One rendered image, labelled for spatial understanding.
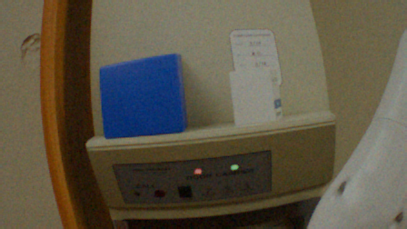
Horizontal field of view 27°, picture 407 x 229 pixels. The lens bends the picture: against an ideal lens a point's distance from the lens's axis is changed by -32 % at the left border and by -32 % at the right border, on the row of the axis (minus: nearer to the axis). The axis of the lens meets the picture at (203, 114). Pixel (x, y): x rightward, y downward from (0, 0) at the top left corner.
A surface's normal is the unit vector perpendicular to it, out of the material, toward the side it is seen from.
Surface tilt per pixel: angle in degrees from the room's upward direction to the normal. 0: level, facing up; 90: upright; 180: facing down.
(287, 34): 90
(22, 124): 90
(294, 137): 135
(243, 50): 90
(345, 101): 90
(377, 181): 51
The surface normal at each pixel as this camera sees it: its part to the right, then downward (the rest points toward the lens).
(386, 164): -0.21, -0.60
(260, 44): -0.03, 0.06
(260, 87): -0.24, 0.07
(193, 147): 0.06, 0.74
